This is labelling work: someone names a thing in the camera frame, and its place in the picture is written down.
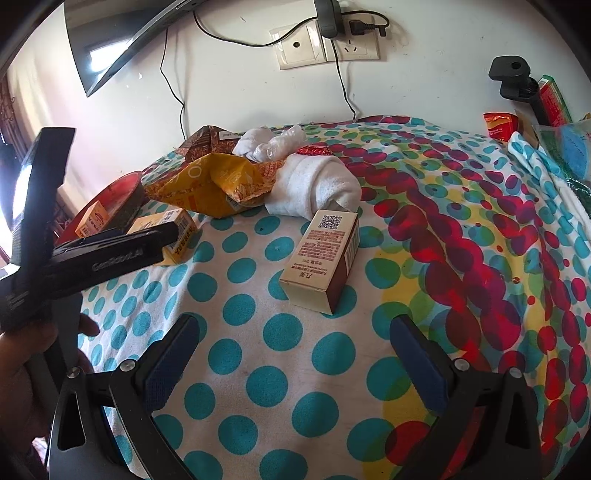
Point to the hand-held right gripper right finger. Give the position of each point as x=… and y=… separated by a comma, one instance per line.
x=415, y=360

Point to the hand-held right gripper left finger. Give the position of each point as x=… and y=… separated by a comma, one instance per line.
x=171, y=360

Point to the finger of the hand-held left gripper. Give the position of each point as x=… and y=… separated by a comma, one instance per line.
x=115, y=256

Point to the red plastic basin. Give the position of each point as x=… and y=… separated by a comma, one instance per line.
x=111, y=194

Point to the small yellow box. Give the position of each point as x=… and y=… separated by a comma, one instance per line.
x=184, y=230

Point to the white sock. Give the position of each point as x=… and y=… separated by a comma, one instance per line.
x=314, y=189

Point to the person's left hand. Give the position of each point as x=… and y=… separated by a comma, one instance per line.
x=23, y=378

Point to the small orange box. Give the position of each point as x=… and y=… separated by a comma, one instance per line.
x=92, y=221

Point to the polka-dot printed cloth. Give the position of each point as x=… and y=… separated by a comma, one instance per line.
x=277, y=369

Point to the beige and brown carton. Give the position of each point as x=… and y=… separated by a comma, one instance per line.
x=318, y=258

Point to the brown patterned box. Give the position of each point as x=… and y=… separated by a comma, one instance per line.
x=203, y=141

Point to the curved dark television screen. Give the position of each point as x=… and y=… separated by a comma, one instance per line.
x=106, y=46

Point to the crumpled white plastic wrap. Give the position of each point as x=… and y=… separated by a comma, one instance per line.
x=258, y=141

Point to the red foil candy wrapper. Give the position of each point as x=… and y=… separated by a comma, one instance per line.
x=314, y=150

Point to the red snack packet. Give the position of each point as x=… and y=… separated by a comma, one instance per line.
x=501, y=125

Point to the clear bag of green items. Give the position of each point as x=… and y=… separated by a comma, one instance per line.
x=572, y=147

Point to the green and red box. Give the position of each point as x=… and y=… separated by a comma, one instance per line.
x=554, y=101

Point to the black clamp stand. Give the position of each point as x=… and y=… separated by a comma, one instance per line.
x=508, y=69

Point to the black power adapter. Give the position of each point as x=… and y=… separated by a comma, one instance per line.
x=328, y=21

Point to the black angled power plug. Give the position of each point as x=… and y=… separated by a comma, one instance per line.
x=358, y=26

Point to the white coaxial wall outlet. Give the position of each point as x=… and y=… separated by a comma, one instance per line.
x=298, y=46

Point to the white power wall socket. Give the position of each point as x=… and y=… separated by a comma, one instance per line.
x=355, y=48

